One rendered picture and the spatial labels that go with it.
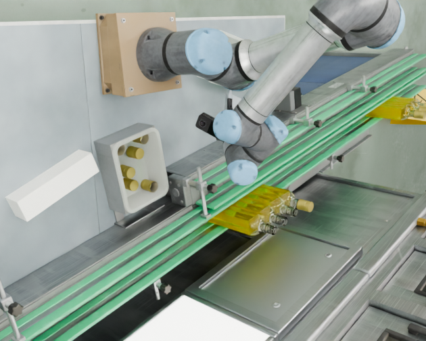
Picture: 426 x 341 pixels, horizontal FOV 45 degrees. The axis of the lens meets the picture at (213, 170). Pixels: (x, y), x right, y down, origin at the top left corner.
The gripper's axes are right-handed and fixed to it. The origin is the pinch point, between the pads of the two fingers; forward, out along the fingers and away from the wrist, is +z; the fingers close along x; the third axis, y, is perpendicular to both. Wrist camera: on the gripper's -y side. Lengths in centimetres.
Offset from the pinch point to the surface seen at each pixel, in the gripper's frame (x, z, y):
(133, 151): -12.6, -13.4, -24.9
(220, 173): -17.6, -10.1, 3.9
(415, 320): -18, -62, 52
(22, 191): -16, -35, -52
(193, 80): 0.2, 16.0, -7.7
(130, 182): -20.2, -18.7, -24.2
